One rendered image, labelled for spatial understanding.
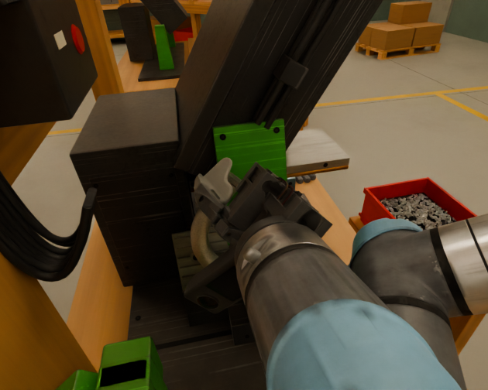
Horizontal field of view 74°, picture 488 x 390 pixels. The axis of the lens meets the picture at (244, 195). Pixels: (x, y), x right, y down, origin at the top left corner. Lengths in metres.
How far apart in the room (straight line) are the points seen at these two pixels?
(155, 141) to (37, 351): 0.34
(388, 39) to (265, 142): 5.96
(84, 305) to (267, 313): 0.68
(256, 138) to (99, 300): 0.52
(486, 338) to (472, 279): 1.70
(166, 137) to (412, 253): 0.42
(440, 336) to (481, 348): 1.67
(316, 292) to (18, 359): 0.37
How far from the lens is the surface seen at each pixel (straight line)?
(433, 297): 0.30
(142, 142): 0.58
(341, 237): 0.86
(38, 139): 0.81
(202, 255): 0.54
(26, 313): 0.49
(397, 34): 6.54
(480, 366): 1.90
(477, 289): 0.30
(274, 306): 0.18
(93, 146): 0.60
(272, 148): 0.53
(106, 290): 0.84
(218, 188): 0.38
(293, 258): 0.20
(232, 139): 0.52
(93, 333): 0.78
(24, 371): 0.49
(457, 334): 1.18
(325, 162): 0.71
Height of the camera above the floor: 1.48
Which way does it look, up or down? 36 degrees down
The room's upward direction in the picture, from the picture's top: 3 degrees counter-clockwise
